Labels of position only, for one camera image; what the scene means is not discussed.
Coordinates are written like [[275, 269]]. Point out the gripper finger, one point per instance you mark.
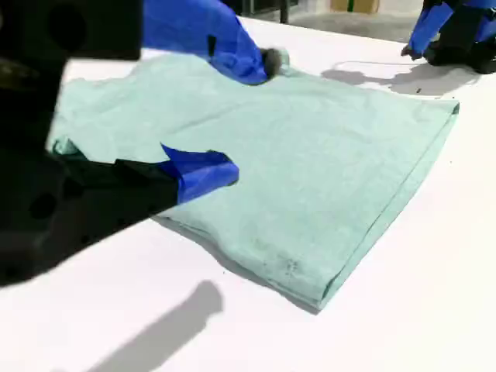
[[428, 31], [201, 174], [217, 35]]

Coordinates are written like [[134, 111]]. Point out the pale green T-shirt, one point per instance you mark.
[[290, 155]]

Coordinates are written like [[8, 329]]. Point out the brown cardboard box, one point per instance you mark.
[[364, 4]]

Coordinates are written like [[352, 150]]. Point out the dark post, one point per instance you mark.
[[285, 11]]

